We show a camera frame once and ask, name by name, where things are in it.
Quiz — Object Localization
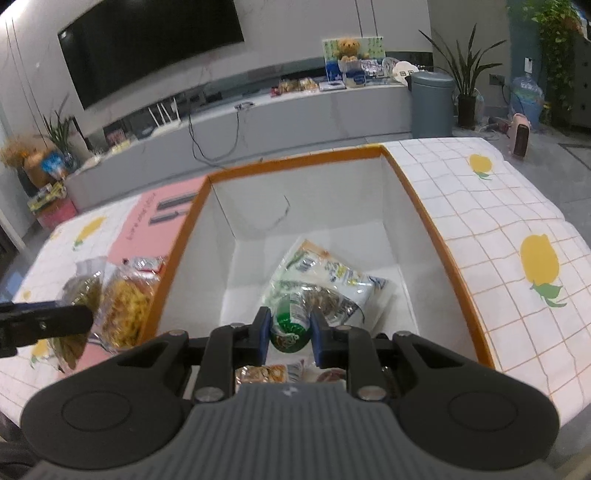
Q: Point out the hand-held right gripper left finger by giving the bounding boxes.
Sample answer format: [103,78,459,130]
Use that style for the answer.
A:
[115,307,274,403]

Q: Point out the white blue snack packet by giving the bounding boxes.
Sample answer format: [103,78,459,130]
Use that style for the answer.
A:
[286,237,393,319]

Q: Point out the greenish clear snack bag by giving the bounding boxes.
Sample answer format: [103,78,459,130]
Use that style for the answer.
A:
[48,258,105,372]

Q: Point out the pink space heater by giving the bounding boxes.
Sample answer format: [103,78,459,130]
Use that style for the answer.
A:
[508,113,532,160]

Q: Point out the white green snack packet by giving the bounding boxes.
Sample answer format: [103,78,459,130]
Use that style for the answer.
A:
[261,263,305,308]

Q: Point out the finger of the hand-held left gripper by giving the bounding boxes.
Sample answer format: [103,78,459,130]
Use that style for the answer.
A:
[0,302,95,358]

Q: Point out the green white gift box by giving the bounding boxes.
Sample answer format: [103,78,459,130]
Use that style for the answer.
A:
[322,36,385,81]

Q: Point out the slender-leaf plant in vase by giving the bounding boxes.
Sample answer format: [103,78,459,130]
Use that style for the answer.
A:
[39,95,79,171]

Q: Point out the orange cardboard box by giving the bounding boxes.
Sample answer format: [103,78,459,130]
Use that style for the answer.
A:
[136,143,498,398]

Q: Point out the bushy leafy green plant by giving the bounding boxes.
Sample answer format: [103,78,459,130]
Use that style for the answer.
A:
[526,0,587,125]

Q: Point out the gold round vase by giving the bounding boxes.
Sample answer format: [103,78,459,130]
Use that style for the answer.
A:
[23,154,47,185]

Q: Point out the yellow twisted snack bag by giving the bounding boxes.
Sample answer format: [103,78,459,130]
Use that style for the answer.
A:
[95,265,155,352]

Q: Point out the stack of yellow black packets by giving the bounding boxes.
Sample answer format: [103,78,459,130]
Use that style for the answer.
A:
[28,182,68,210]

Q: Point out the dried yellow flowers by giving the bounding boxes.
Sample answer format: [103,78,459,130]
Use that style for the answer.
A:
[0,134,42,169]

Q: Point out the black power cable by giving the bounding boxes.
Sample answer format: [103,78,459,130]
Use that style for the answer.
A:
[187,104,254,162]

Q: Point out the grey storage cabinet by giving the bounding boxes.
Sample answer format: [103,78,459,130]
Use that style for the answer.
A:
[568,32,591,134]

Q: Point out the pink printed mat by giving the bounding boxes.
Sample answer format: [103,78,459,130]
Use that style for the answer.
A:
[74,175,211,370]

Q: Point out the red stick snack bag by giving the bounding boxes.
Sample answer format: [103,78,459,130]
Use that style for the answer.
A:
[235,360,347,394]

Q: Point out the blue snack bag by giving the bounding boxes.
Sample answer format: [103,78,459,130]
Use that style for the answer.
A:
[41,152,68,178]

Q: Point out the long-leaf plant in dark pot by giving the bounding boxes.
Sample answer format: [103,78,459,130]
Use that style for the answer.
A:
[418,23,509,130]

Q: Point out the white television console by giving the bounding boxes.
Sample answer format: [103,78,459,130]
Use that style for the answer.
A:
[65,83,414,208]

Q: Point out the pile of wrapped candies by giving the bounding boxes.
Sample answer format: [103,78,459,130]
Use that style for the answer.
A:
[277,78,319,95]

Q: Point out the pink stool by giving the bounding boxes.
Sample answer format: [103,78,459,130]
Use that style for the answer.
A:
[34,198,79,232]

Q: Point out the black wall television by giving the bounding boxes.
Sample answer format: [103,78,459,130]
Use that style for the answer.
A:
[58,0,245,110]

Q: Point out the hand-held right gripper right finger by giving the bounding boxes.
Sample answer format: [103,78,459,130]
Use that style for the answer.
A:
[309,309,463,402]

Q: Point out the white router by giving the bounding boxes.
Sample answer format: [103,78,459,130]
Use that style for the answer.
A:
[147,98,184,136]

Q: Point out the brown teddy bear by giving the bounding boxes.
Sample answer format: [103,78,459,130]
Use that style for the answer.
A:
[336,38,363,63]

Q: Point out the grey blue trash bin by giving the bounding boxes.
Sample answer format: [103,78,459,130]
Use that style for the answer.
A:
[410,70,455,139]

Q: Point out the dark green snack packet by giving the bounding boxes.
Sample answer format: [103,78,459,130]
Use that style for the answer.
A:
[270,293,315,354]

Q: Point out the blue water jug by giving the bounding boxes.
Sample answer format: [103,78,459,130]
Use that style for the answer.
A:
[512,76,544,132]

